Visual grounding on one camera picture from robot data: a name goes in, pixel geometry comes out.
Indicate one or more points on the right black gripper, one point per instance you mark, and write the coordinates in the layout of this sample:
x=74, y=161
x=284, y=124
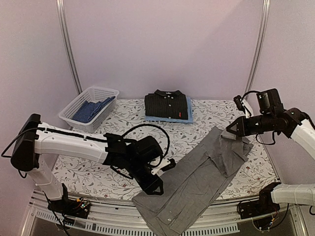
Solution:
x=241, y=127

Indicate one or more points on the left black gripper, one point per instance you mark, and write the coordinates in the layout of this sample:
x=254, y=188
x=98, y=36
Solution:
x=149, y=187

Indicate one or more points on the grey long sleeve shirt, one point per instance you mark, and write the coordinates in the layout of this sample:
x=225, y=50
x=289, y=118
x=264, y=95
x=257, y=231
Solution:
x=194, y=183

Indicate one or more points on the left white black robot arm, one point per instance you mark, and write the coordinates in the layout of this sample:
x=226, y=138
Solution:
x=139, y=160

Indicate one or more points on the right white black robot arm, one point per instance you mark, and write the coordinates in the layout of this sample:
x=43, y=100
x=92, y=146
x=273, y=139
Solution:
x=294, y=124

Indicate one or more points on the folded light blue shirt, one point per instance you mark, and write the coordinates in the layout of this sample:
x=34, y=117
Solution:
x=185, y=121

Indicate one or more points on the floral patterned tablecloth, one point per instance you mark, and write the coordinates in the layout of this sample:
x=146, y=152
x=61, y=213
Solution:
x=86, y=177

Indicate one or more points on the folded black striped shirt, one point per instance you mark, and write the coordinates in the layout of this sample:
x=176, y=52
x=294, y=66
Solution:
x=166, y=104

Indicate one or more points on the white plastic laundry basket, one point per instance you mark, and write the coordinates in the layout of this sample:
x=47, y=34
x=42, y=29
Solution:
x=91, y=94

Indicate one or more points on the blue checked shirt in basket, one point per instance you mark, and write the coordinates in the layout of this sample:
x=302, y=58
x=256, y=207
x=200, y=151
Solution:
x=89, y=110

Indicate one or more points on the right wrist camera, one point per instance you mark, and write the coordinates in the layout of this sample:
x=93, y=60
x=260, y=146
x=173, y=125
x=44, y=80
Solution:
x=243, y=105

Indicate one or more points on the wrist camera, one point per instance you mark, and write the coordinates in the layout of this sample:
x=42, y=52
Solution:
x=243, y=105
x=165, y=165

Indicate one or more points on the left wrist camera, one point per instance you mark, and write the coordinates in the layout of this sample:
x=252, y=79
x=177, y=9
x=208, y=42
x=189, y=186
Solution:
x=165, y=165

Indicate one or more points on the right aluminium frame post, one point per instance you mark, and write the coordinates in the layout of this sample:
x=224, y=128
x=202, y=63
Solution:
x=262, y=27

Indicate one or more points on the aluminium frame post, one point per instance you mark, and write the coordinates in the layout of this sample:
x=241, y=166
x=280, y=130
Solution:
x=262, y=27
x=67, y=44

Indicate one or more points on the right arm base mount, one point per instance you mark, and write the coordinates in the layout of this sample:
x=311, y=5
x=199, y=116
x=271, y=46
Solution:
x=264, y=204

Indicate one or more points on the left aluminium frame post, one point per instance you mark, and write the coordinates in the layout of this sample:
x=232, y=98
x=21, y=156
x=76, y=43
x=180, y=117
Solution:
x=67, y=44

